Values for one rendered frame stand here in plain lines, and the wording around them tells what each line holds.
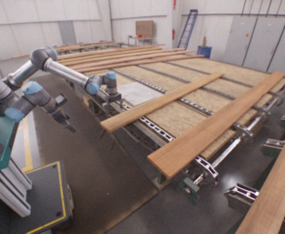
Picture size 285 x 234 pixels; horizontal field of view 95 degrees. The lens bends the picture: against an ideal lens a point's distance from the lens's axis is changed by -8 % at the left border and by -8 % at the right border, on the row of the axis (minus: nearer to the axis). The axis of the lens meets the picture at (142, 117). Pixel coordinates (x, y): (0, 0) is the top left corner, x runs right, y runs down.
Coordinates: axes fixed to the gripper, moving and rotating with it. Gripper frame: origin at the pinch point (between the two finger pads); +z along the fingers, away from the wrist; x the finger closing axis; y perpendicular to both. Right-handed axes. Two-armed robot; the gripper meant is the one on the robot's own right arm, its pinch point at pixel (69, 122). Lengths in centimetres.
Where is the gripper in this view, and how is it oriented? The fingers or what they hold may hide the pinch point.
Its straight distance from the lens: 96.6
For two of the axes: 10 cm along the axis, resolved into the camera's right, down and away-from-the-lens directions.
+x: 6.0, 5.5, -5.9
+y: -7.6, 6.1, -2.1
